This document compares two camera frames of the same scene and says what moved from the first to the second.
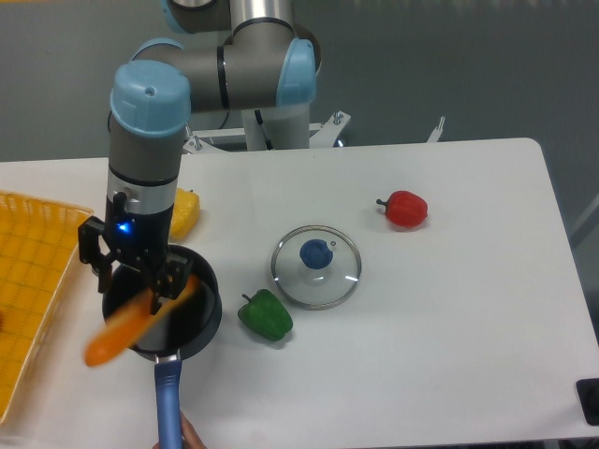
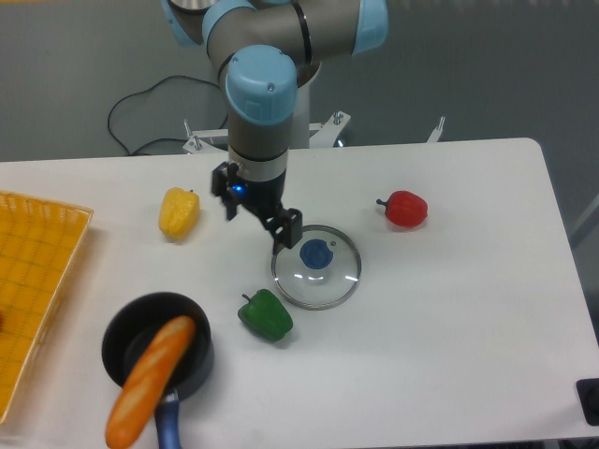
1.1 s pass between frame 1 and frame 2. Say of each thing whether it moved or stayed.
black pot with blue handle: moved
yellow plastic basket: stayed
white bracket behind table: stayed
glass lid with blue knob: stayed
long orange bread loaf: moved
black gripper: moved
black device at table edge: stayed
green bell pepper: stayed
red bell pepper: stayed
